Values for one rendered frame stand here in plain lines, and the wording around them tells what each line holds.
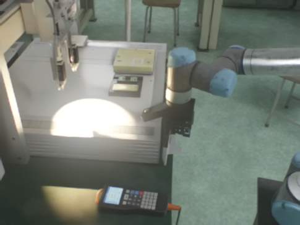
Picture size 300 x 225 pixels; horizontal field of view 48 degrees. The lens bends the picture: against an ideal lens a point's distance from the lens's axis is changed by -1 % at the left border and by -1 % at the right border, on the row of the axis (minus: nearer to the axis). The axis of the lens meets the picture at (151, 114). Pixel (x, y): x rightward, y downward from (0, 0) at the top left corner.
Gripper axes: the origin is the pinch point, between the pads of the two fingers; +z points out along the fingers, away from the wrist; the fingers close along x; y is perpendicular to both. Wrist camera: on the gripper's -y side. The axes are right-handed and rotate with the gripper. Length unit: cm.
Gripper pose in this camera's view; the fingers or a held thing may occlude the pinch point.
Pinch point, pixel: (169, 149)
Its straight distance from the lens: 114.8
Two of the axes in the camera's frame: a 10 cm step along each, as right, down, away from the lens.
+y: 9.7, 1.6, -1.9
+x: 2.5, -5.6, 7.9
